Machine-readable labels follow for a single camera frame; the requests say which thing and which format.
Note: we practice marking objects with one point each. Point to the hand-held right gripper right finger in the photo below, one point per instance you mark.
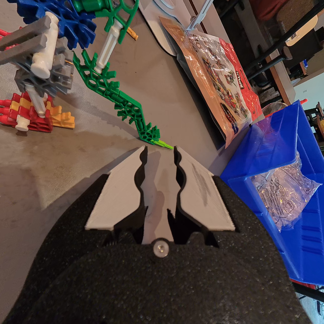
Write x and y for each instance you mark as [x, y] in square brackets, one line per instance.
[202, 197]

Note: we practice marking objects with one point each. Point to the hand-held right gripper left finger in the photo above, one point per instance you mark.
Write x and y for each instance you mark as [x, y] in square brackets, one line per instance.
[116, 197]

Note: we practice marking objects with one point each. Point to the clear plastic bag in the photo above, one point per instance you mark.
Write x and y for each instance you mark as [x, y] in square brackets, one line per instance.
[286, 192]

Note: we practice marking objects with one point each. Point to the blue plastic bin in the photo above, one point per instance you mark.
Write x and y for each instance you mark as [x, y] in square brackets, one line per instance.
[273, 141]

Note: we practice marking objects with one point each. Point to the orange printed toy package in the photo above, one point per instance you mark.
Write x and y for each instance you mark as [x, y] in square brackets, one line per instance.
[215, 70]

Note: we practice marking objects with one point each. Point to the dark chair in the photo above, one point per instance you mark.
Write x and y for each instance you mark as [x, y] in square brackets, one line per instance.
[301, 54]

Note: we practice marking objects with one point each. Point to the white paper sheet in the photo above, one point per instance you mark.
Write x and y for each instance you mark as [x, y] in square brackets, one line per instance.
[157, 27]

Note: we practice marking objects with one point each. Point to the colourful construction toy figure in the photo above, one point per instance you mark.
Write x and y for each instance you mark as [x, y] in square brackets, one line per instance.
[73, 20]

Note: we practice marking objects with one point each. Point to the metal bracket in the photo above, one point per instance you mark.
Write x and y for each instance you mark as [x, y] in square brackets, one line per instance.
[200, 15]

